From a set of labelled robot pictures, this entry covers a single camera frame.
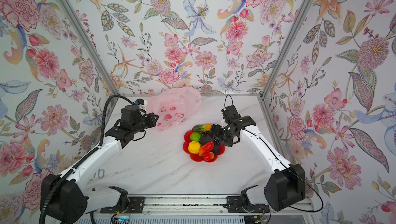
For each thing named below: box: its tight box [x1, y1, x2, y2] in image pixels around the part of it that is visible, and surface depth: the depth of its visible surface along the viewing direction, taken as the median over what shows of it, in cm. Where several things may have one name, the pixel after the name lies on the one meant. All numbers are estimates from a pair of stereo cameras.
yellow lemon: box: [187, 140, 202, 155], surface depth 89 cm
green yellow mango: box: [192, 123, 212, 133], surface depth 96 cm
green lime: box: [189, 132, 202, 142], surface depth 93 cm
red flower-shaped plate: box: [182, 124, 226, 163], surface depth 90 cm
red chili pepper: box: [199, 141, 214, 157], surface depth 87 cm
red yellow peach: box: [203, 151, 216, 162], surface depth 86 cm
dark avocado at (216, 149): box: [209, 142, 221, 155], surface depth 89 cm
